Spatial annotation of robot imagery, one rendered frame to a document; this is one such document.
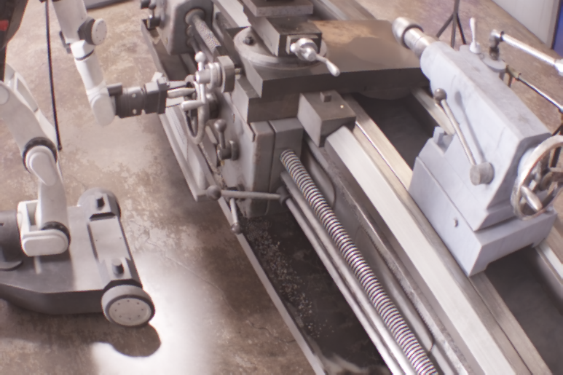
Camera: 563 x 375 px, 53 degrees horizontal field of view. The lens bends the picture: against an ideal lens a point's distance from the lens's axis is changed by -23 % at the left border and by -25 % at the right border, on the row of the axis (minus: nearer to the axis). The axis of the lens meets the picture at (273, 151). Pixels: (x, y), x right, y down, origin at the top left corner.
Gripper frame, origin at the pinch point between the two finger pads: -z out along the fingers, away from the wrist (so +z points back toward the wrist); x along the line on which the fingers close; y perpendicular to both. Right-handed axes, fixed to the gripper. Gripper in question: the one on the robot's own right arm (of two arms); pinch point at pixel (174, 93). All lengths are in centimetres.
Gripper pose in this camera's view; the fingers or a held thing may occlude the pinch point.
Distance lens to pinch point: 201.4
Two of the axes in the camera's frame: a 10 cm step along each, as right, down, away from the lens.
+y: 3.4, 7.1, -6.1
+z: -9.3, 1.5, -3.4
